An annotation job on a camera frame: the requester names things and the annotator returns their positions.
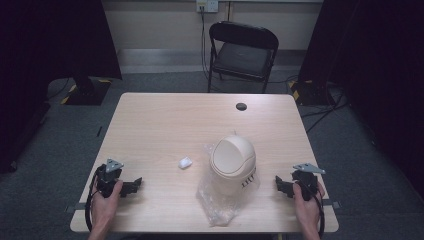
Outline black stand base striped tape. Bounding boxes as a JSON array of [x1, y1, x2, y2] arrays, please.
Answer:
[[59, 75, 113, 107], [287, 79, 336, 107]]

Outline person's left hand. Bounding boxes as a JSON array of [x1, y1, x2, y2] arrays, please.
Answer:
[[89, 179, 124, 232]]

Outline black power cable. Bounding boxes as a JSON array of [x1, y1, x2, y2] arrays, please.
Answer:
[[199, 5, 214, 83]]

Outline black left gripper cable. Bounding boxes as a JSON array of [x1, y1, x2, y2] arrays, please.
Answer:
[[84, 165, 103, 233]]

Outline beige swing-lid trash can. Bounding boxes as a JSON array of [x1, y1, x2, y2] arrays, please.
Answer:
[[208, 134, 258, 196]]

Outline black floor cables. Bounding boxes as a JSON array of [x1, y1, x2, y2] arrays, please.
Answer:
[[299, 81, 350, 134]]

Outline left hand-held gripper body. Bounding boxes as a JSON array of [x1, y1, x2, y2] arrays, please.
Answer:
[[95, 158, 125, 198]]

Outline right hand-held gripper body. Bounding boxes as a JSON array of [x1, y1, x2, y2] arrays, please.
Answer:
[[291, 162, 327, 202]]

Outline white wall socket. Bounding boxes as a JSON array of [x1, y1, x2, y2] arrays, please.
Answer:
[[195, 0, 220, 14]]

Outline black folding chair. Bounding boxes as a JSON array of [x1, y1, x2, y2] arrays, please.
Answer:
[[206, 20, 280, 95]]

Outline white paper ball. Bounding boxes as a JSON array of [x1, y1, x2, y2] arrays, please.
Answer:
[[177, 156, 194, 170]]

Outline grey metal table bracket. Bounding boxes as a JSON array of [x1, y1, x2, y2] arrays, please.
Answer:
[[64, 201, 88, 214], [321, 199, 342, 211]]

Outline clear plastic bag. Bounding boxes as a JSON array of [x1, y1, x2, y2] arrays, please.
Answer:
[[195, 142, 261, 228]]

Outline black curtain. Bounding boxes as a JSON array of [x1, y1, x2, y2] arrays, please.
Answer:
[[0, 0, 123, 175], [297, 0, 424, 201]]

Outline person's right hand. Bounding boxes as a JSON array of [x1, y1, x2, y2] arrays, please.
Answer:
[[292, 181, 326, 232]]

